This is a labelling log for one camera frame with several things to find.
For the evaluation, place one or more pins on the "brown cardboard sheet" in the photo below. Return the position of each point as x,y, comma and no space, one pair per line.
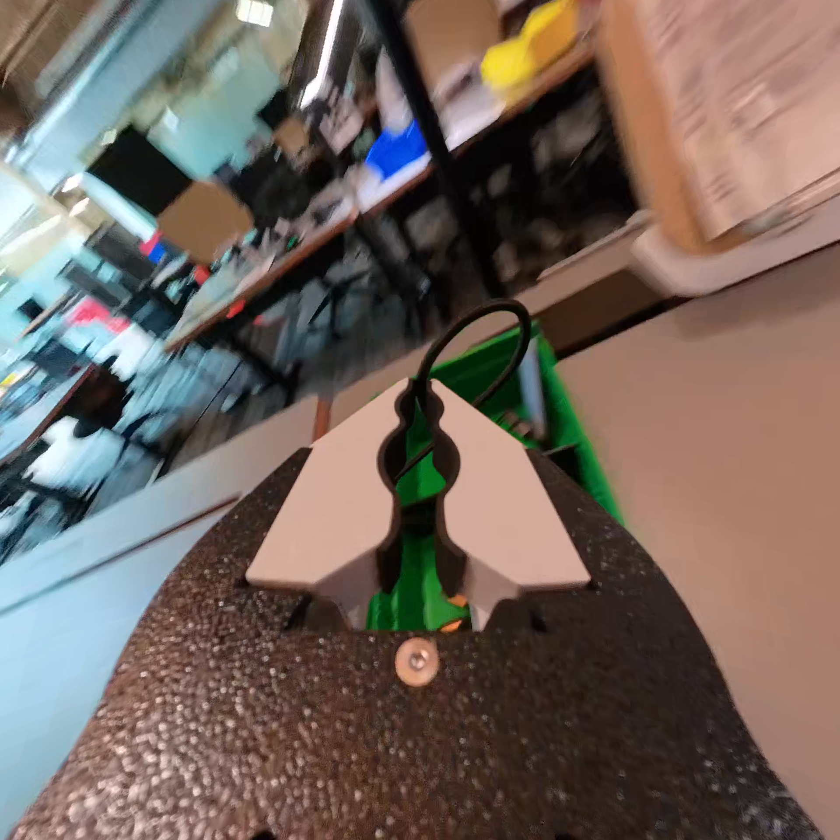
203,220

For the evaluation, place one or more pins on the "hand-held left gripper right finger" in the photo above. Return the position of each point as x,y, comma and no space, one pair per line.
518,525

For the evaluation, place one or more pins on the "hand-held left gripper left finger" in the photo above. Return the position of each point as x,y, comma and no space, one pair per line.
321,525

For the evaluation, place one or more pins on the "black monitor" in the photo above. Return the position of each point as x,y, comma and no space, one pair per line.
131,170

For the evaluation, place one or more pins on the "black metal pole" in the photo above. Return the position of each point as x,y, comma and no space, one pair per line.
433,131

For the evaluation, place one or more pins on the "yellow plastic bin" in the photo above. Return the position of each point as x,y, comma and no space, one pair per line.
525,52

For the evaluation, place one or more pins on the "blue plastic bin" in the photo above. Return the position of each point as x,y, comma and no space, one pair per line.
397,151

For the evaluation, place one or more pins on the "black flat panel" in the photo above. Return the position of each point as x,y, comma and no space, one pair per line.
590,321

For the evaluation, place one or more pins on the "green plastic bin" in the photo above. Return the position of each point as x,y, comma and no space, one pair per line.
459,377

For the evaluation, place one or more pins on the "laminated printed sheet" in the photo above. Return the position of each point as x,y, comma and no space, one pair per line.
754,98

